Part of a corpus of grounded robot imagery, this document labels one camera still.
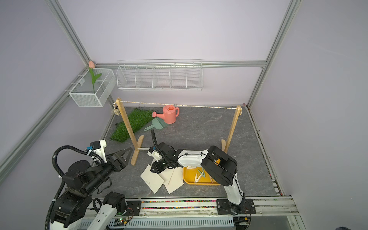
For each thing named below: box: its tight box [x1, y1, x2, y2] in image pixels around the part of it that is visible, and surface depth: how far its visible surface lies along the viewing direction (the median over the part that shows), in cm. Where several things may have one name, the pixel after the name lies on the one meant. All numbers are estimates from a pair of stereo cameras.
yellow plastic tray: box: [183, 166, 221, 186], surface depth 84 cm
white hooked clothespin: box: [194, 172, 204, 184], surface depth 84 cm
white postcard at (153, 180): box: [140, 163, 165, 195], surface depth 82 cm
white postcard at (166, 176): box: [158, 168, 174, 186], surface depth 82 cm
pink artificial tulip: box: [88, 60, 103, 94], surface depth 91 cm
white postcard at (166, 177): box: [159, 172, 184, 195], surface depth 82 cm
